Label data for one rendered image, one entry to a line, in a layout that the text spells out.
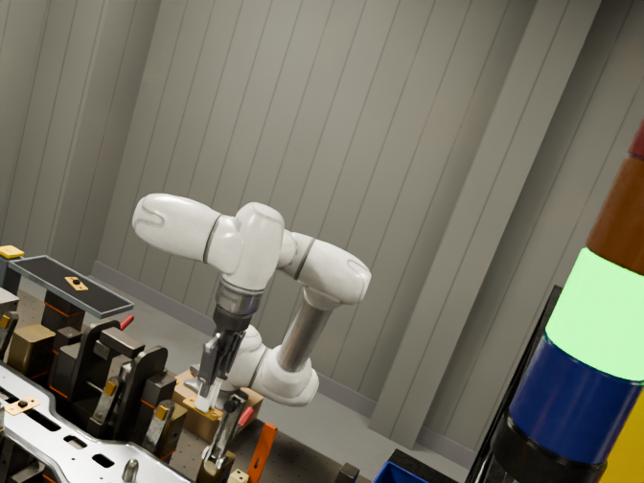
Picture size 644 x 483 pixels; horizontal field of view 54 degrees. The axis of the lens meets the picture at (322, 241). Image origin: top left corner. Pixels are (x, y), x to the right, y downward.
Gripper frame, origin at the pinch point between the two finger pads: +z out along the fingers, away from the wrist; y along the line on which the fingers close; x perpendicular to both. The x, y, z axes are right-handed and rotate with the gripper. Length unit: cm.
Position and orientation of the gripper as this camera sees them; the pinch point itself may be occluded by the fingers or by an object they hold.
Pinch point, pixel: (208, 393)
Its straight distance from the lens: 137.9
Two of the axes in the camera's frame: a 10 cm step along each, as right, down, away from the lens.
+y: -4.0, 1.2, -9.1
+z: -3.1, 9.1, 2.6
